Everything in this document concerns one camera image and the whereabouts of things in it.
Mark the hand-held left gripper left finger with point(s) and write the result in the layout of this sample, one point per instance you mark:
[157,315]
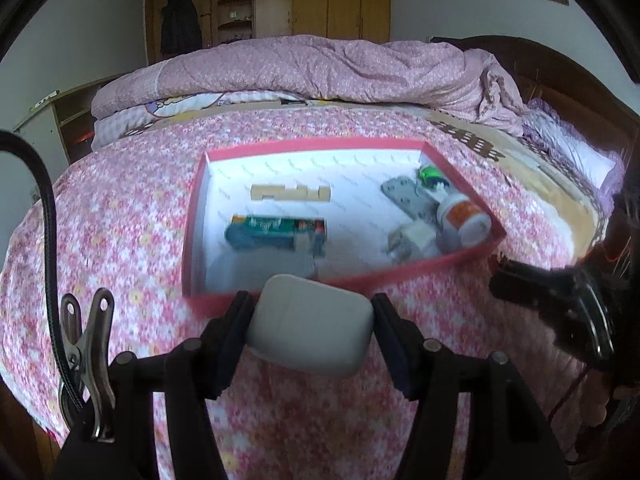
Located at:
[235,340]

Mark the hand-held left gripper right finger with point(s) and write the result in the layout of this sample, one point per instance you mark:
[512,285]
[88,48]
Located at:
[395,345]

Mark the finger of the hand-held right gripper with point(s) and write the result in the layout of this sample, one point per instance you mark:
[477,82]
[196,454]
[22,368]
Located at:
[570,330]
[540,282]

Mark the white rounded case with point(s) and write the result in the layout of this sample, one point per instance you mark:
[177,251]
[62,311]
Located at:
[310,325]

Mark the grey metal plate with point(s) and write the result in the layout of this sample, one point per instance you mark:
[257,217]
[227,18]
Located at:
[407,197]

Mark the wooden block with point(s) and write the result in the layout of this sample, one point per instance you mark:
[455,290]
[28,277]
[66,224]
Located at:
[280,192]

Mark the red cardboard box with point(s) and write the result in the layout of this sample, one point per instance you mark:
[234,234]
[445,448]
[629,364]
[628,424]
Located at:
[350,170]

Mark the metal spring clip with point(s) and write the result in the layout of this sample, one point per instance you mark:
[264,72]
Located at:
[95,350]
[597,325]

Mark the white bottle orange label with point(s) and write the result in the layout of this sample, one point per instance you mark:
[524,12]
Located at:
[462,215]

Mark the white charger plug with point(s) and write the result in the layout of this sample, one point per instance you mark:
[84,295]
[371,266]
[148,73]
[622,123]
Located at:
[412,240]

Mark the green blue packet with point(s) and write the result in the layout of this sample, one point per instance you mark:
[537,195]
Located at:
[270,232]

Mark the purple white ruffled pillow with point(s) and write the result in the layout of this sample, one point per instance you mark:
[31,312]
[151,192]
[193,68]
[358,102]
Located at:
[575,145]

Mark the green plastic object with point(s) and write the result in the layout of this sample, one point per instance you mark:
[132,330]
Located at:
[430,175]

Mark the pink floral bedsheet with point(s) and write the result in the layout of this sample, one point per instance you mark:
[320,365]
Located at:
[125,210]

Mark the dark wooden headboard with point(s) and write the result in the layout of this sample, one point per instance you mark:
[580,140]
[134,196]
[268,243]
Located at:
[575,75]

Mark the white cartoon printed quilt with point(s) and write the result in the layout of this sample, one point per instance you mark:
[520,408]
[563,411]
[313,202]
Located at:
[150,115]

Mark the wooden bedside cabinet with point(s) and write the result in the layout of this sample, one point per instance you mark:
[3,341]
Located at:
[45,135]

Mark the pink quilt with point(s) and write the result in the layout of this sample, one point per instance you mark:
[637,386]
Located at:
[325,65]

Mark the dark hanging coat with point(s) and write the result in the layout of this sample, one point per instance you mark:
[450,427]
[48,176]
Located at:
[180,25]

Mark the wooden wardrobe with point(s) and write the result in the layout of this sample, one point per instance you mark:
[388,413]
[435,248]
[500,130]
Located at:
[325,0]

